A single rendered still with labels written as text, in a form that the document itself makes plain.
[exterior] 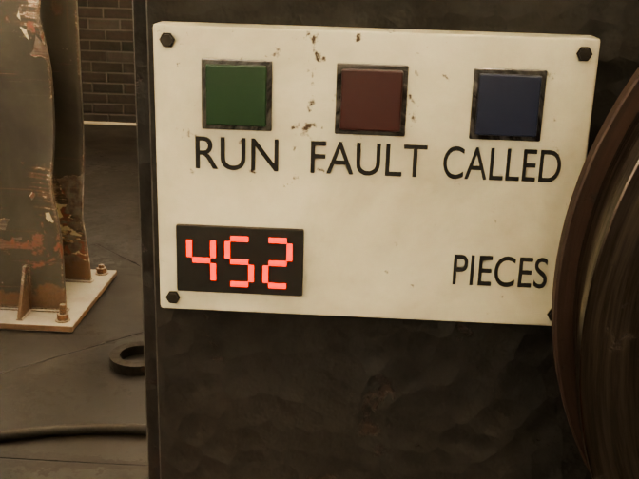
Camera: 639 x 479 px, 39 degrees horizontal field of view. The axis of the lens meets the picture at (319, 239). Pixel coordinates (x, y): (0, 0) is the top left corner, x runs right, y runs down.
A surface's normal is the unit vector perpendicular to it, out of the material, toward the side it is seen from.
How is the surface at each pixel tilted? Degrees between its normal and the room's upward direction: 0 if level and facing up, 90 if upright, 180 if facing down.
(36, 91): 90
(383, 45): 90
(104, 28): 90
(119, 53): 90
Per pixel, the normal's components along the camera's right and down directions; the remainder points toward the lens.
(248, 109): -0.05, 0.30
